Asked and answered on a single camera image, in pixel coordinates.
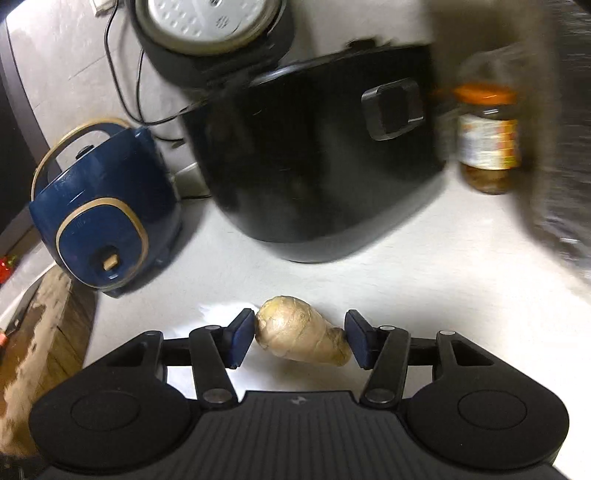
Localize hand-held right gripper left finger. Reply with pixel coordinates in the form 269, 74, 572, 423
106, 308, 256, 408

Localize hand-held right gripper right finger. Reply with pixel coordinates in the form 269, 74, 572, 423
344, 309, 493, 408

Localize ginger root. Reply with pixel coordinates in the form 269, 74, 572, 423
255, 296, 354, 368

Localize large black rice cooker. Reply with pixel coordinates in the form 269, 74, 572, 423
131, 0, 450, 264

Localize small blue rice cooker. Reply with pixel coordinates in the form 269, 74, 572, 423
28, 117, 184, 297

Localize round wooden cutting board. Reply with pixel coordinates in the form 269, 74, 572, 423
0, 268, 99, 459

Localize sauce jar with orange lid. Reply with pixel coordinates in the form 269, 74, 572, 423
452, 83, 523, 195

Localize black plastic sheet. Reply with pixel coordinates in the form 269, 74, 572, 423
521, 0, 591, 302

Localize cleaver with orange black handle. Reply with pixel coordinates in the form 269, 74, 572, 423
0, 281, 44, 347

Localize black power cord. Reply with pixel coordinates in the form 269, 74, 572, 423
103, 7, 204, 128
136, 46, 185, 149

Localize dark window frame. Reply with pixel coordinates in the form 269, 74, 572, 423
0, 0, 52, 259

